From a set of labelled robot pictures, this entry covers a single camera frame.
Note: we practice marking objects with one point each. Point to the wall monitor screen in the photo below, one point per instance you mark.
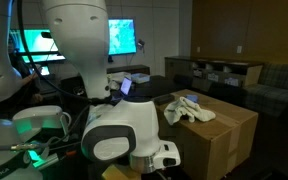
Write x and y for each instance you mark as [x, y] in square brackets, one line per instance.
[122, 40]

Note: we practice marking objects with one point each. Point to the white towel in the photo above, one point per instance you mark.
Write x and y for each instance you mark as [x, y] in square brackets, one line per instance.
[185, 107]

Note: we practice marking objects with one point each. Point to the small laptop on table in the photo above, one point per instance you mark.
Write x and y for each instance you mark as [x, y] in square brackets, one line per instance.
[125, 86]

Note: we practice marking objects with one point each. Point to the green plaid sofa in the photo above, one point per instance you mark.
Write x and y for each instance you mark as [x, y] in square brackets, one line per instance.
[270, 94]

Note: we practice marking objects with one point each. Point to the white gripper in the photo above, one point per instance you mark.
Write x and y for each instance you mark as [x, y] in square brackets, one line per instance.
[120, 172]

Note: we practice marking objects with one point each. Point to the dark wooden shelf unit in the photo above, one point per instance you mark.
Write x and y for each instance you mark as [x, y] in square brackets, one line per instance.
[204, 71]

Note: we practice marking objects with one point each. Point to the black rectangular case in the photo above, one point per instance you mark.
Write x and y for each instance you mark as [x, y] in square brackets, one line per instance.
[164, 99]

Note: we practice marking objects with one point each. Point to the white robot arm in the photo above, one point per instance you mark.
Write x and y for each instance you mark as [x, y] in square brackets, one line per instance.
[80, 31]

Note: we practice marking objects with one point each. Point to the cardboard box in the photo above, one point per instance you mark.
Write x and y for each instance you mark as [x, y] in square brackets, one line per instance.
[211, 150]

